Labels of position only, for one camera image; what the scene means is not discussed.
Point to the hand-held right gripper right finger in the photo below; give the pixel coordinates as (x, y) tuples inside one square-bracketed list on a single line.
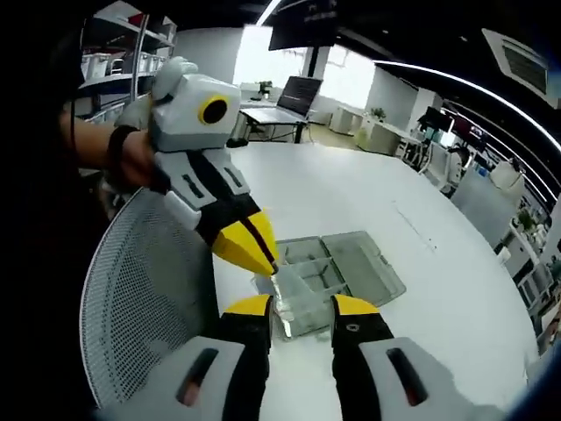
[(394, 373)]

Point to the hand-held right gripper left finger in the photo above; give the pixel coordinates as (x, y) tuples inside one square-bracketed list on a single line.
[(197, 364)]

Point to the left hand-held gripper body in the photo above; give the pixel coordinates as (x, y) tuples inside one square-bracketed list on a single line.
[(184, 114)]

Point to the clear plastic divider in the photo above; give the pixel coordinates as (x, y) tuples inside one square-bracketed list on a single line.
[(298, 302)]

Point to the clear grey guide fixture box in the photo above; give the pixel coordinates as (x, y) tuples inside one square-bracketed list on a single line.
[(350, 259)]

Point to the person's left hand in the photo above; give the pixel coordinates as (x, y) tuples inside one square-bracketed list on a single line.
[(140, 162)]

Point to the grey office desk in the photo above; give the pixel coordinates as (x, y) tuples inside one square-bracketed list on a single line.
[(271, 120)]

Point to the black wristband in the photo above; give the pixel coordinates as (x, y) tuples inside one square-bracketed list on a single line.
[(117, 149)]

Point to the metal shelving rack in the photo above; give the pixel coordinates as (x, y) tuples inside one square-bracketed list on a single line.
[(122, 52)]

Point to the white mesh chair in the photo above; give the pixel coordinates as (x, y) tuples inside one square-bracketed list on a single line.
[(144, 285)]

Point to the dark computer monitor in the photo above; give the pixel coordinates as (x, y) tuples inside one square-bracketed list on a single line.
[(300, 96)]

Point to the hanging black screen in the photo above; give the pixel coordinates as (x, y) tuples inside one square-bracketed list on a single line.
[(302, 26)]

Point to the potted plant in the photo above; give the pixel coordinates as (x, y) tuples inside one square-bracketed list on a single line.
[(378, 114)]

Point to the person's dark clothing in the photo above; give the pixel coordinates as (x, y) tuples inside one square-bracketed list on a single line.
[(35, 263)]

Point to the grey partition screen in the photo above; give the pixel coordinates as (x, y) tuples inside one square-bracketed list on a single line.
[(482, 206)]

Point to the curved ceiling light strip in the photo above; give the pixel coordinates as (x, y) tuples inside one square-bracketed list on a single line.
[(482, 87)]

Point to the ceiling air vent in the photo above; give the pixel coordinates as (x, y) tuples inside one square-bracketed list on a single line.
[(517, 59)]

